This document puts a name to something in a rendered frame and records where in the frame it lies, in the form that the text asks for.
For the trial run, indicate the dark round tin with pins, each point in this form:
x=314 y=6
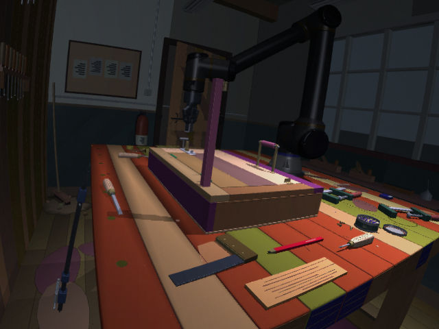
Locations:
x=366 y=222

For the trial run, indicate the dark round tin lid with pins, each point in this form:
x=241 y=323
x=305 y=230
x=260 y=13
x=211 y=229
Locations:
x=394 y=230

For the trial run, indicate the green clamp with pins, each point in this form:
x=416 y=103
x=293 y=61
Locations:
x=389 y=209
x=423 y=214
x=339 y=194

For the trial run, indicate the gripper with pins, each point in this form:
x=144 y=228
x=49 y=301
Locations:
x=192 y=99

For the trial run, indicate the striped wooden cupboard door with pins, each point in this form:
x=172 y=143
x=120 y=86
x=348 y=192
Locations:
x=236 y=171

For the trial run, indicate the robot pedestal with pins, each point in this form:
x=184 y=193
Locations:
x=289 y=161

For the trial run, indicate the dark wooden plane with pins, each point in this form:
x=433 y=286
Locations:
x=364 y=174

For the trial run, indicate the wooden broom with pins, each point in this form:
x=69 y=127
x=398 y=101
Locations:
x=56 y=144

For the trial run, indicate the red fire extinguisher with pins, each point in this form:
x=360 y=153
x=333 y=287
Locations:
x=141 y=130

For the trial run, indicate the small blue block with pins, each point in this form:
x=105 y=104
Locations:
x=386 y=195

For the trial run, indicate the wooden steel try square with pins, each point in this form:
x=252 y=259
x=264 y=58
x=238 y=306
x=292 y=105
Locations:
x=209 y=265

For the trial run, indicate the blue bar clamp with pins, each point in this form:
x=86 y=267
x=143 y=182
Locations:
x=77 y=219

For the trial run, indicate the dark wooden side bench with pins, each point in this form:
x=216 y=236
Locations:
x=394 y=171

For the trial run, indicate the wooden cupboard body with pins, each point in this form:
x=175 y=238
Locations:
x=260 y=210

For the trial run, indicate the brass hinge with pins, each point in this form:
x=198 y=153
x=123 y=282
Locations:
x=225 y=87

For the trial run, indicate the wall chisel rack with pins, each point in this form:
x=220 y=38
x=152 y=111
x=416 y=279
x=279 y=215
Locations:
x=12 y=68

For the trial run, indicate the grey wall switch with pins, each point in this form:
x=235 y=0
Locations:
x=148 y=92

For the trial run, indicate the red pencil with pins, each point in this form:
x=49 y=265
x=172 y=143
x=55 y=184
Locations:
x=296 y=244

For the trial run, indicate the silver hasp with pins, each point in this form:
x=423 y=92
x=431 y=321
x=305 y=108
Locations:
x=189 y=151

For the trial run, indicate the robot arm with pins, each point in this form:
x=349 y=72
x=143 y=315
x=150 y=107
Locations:
x=315 y=75

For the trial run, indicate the tan wooden board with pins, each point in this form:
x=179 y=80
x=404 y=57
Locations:
x=296 y=281

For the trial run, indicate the grey funnel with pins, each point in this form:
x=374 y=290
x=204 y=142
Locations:
x=427 y=195

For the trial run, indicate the purple wooden post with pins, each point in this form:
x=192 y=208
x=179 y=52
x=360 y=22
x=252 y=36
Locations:
x=212 y=137

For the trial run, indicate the brown framed notice board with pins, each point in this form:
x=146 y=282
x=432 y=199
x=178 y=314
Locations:
x=103 y=69

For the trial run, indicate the large paned window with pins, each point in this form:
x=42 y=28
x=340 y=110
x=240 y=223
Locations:
x=394 y=89

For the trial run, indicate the silver turnbutton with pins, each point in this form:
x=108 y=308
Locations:
x=184 y=141

